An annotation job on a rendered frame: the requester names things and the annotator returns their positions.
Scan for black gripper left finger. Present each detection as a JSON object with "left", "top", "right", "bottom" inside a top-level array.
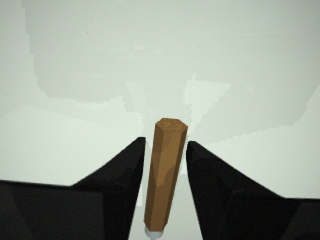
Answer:
[{"left": 0, "top": 137, "right": 146, "bottom": 240}]

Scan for brown hexagonal wooden handle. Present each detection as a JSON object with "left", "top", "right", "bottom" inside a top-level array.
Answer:
[{"left": 143, "top": 118, "right": 188, "bottom": 240}]

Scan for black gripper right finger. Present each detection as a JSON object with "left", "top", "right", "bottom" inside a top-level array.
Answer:
[{"left": 186, "top": 141, "right": 320, "bottom": 240}]

